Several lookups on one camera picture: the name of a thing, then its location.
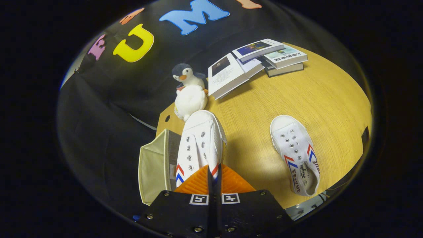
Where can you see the white book with dark portrait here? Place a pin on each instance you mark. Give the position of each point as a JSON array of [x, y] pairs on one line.
[[228, 74]]

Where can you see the pale green cover book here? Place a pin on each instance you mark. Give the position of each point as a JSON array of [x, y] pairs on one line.
[[286, 56]]

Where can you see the beige fabric storage box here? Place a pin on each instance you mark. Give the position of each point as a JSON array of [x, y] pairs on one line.
[[152, 165]]

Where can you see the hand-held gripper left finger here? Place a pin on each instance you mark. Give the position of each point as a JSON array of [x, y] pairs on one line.
[[185, 211]]

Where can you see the book with blue picture cover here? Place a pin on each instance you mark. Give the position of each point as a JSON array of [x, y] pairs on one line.
[[256, 48]]

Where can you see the grey penguin plush toy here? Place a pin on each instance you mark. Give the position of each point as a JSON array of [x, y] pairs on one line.
[[188, 77]]

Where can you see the white round plush toy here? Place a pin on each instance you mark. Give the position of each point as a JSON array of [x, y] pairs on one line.
[[190, 100]]

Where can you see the white canvas shoe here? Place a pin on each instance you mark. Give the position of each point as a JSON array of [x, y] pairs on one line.
[[294, 145], [200, 138]]

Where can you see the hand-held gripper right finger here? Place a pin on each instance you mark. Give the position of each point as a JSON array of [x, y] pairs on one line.
[[244, 211]]

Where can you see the plain white book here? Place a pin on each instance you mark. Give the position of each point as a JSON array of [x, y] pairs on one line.
[[252, 66]]

